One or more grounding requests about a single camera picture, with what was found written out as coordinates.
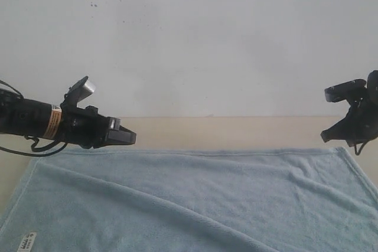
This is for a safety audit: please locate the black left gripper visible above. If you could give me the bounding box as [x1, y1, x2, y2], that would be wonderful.
[58, 105, 136, 149]

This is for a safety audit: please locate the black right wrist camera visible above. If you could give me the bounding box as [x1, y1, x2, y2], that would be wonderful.
[324, 79, 367, 104]

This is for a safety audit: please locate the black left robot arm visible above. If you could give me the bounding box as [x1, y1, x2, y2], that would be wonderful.
[1, 89, 136, 149]

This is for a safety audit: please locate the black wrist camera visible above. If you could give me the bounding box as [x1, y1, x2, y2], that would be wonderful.
[324, 79, 367, 104]
[60, 76, 96, 109]

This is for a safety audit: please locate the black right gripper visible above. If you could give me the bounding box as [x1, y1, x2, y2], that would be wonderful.
[321, 95, 377, 147]

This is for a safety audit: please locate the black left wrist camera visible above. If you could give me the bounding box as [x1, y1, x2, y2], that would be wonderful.
[60, 76, 96, 109]

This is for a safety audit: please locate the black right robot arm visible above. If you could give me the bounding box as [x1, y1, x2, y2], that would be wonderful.
[321, 70, 377, 148]

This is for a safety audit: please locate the light blue fleece towel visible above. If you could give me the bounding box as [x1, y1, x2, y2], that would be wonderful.
[1, 148, 377, 251]

